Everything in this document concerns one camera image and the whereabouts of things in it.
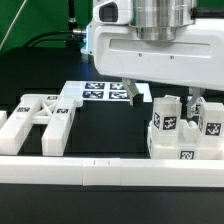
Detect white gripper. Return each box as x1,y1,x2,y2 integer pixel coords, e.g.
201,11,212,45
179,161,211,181
87,0,224,118

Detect thin white cord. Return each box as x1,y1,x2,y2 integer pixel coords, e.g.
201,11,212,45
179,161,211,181
0,0,29,52

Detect white fence bar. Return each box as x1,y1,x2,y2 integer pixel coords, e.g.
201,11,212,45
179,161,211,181
0,156,224,187
0,110,7,129

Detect white marker base sheet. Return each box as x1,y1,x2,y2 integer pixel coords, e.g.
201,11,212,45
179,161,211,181
60,80,153,104

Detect white front fence bar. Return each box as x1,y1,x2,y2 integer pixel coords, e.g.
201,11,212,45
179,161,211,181
0,156,224,187

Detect white chair seat part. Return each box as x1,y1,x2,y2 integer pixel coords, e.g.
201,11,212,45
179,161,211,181
147,119,224,160

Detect black vertical pole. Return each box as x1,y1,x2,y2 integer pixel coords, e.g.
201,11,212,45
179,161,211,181
67,0,76,23

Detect white left fence bar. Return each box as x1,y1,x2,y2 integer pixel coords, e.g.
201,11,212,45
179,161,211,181
0,110,7,129

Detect white chair back frame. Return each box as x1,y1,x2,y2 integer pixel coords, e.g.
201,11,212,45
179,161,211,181
0,94,83,156

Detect white tagged cube left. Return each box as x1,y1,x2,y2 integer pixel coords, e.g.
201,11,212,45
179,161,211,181
164,95,180,102

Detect white tagged cube right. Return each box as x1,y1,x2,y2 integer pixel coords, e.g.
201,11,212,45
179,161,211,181
192,97,206,116

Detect black cables at base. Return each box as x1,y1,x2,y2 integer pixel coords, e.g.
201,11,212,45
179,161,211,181
22,28,88,48

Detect white tagged cube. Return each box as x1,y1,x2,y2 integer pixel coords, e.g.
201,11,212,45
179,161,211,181
164,95,180,102
192,97,206,116

